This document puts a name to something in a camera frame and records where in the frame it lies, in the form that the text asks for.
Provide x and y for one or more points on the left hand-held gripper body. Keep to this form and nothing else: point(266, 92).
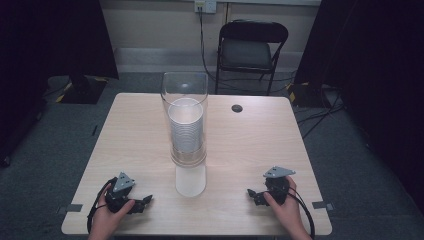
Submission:
point(122, 183)

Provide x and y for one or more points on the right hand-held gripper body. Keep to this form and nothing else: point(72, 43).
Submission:
point(278, 186)

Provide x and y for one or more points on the person's right hand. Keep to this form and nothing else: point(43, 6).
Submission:
point(290, 213)

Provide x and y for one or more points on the person's left hand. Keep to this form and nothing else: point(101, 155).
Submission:
point(105, 221)

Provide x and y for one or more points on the grey tape strip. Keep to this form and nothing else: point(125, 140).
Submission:
point(71, 208)
point(322, 205)

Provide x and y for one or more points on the single white paper cup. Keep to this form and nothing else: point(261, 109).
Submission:
point(190, 181)

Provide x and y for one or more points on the small dark floor strip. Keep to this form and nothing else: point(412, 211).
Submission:
point(94, 130)

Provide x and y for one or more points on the stack of white paper cups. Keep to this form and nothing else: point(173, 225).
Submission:
point(186, 130)

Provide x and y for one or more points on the black stand base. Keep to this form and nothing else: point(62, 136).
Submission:
point(308, 95)
point(83, 91)

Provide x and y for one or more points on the tall clear plastic cylinder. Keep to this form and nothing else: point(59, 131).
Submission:
point(185, 83)

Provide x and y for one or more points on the black folding chair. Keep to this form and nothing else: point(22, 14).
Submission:
point(248, 53)

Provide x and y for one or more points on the black curtain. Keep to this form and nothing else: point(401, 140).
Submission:
point(373, 50)
point(50, 40)

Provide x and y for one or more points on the white wall socket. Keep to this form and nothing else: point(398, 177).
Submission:
point(205, 5)

